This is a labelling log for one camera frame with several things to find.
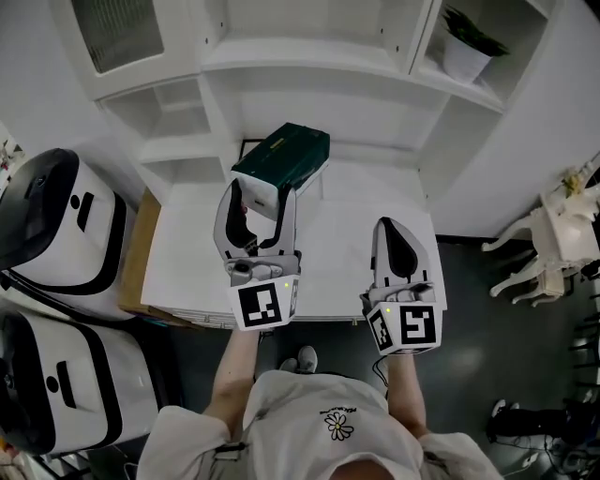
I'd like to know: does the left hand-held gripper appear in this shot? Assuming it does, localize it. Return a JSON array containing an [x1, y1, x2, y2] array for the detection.
[[213, 178, 302, 332]]

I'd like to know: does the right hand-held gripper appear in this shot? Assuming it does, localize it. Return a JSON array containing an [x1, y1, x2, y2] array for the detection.
[[359, 216, 446, 356]]

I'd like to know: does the dark green rectangular box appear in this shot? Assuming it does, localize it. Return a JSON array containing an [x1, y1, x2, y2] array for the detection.
[[230, 122, 331, 220]]

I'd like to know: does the white shelving unit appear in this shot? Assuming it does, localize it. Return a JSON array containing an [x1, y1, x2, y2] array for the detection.
[[49, 0, 563, 207]]

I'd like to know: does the person's left forearm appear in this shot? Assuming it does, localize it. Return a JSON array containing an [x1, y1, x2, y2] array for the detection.
[[201, 329, 264, 435]]

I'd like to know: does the person's right forearm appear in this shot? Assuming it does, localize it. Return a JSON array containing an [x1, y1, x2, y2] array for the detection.
[[382, 353, 428, 441]]

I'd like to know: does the white desk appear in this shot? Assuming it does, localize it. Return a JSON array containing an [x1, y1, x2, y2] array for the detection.
[[140, 161, 449, 329]]

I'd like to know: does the brown wooden box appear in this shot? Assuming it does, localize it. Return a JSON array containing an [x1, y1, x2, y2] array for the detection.
[[239, 137, 270, 163]]

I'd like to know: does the brown cardboard box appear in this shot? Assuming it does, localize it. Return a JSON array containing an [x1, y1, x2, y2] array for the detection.
[[116, 187, 194, 329]]

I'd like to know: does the person's right white shoe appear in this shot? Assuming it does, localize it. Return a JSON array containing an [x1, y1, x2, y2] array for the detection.
[[297, 345, 320, 375]]

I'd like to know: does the white carved vanity table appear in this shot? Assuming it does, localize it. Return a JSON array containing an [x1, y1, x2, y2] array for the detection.
[[481, 191, 600, 308]]

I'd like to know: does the person's white t-shirt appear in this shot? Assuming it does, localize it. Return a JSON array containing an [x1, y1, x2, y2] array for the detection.
[[135, 369, 505, 480]]

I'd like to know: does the yellow flower bouquet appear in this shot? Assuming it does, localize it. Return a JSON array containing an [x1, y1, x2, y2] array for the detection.
[[561, 166, 585, 199]]

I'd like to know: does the white black-trimmed robot housing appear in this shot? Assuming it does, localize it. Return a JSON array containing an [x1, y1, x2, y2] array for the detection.
[[0, 148, 142, 323], [0, 311, 163, 457]]

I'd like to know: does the white oval vanity mirror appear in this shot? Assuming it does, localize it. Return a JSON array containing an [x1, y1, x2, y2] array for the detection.
[[579, 157, 600, 189]]

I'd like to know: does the green plant in white pot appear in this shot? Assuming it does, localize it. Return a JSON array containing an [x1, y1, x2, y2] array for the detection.
[[440, 4, 511, 85]]

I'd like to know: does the white ribbed glass cabinet door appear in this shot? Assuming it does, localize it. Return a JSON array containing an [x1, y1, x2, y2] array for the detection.
[[51, 0, 203, 102]]

